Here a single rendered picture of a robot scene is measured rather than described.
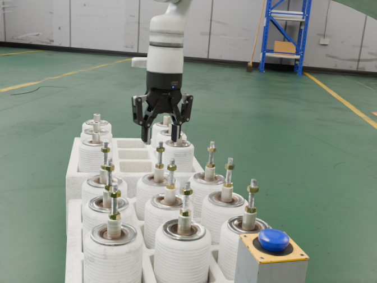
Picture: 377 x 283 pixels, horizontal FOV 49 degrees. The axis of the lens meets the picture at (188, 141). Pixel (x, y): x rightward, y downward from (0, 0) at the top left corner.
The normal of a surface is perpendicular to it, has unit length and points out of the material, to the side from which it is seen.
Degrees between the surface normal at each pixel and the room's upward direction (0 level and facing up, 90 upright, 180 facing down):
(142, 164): 90
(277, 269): 90
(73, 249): 0
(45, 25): 90
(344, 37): 90
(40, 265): 0
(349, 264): 0
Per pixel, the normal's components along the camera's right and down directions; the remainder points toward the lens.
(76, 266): 0.07, -0.96
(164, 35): -0.09, 0.26
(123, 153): 0.19, 0.28
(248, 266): -0.97, 0.00
